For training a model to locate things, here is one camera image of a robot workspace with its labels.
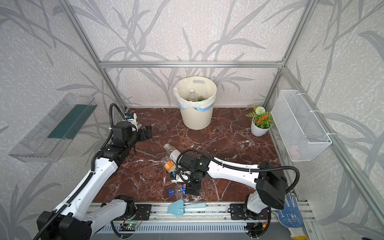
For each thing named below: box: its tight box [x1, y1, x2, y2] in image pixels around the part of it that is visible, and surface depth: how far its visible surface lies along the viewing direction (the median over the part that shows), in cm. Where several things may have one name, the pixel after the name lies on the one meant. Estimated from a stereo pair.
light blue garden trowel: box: [167, 199, 207, 217], surface depth 77 cm
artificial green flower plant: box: [245, 105, 274, 129], surface depth 98 cm
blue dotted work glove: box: [274, 192, 308, 240], surface depth 72 cm
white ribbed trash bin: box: [173, 76, 217, 131], surface depth 101 cm
